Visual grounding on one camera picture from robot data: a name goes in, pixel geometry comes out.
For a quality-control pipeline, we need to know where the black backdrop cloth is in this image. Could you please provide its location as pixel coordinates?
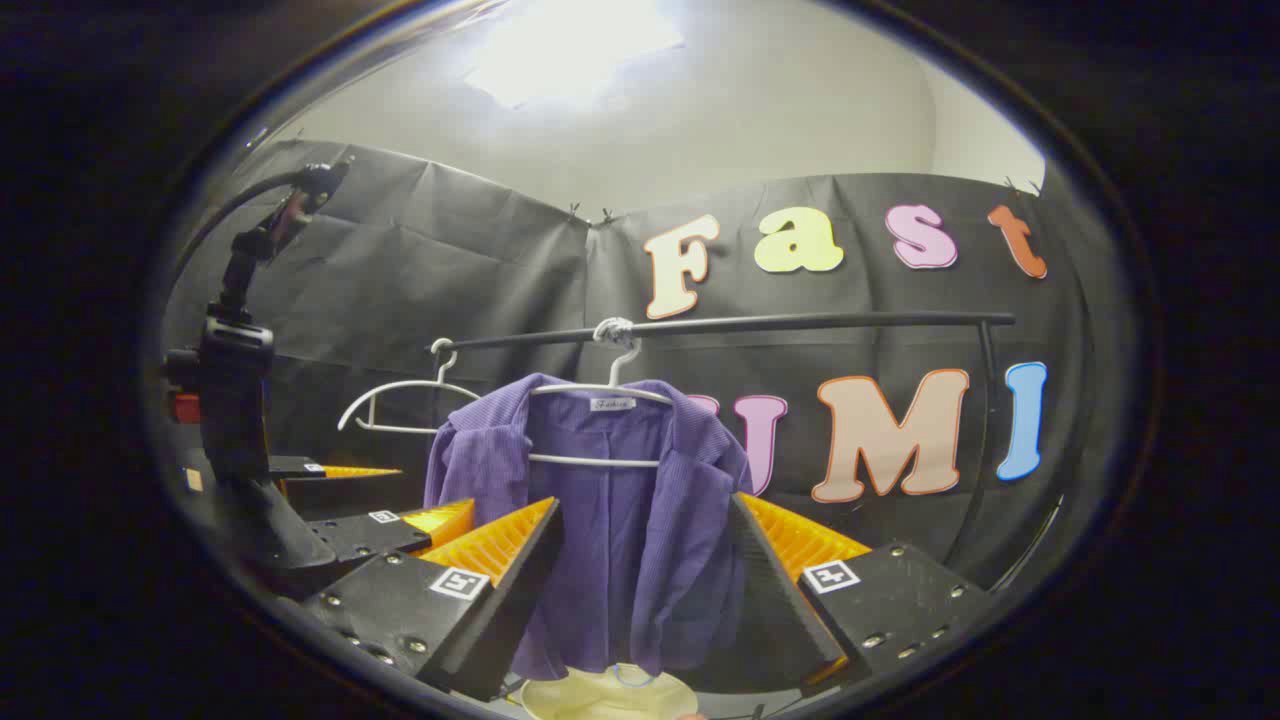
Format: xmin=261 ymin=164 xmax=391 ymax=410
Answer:
xmin=165 ymin=140 xmax=1101 ymax=591

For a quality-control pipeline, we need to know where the ceiling light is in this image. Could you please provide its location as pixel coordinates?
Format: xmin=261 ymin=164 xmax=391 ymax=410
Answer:
xmin=463 ymin=0 xmax=687 ymax=109

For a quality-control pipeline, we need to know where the purple corduroy shirt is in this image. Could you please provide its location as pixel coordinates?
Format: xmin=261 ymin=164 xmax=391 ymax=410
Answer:
xmin=424 ymin=373 xmax=753 ymax=683

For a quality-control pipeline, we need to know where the white clothes hanger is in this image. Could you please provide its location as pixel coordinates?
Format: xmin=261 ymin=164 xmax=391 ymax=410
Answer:
xmin=337 ymin=338 xmax=483 ymax=435
xmin=528 ymin=318 xmax=675 ymax=469

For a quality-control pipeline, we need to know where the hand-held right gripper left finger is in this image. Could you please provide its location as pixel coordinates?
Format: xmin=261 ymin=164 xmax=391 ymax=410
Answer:
xmin=300 ymin=497 xmax=564 ymax=702

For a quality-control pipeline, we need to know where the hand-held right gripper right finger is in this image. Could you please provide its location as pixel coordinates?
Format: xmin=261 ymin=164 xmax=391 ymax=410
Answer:
xmin=690 ymin=492 xmax=992 ymax=695

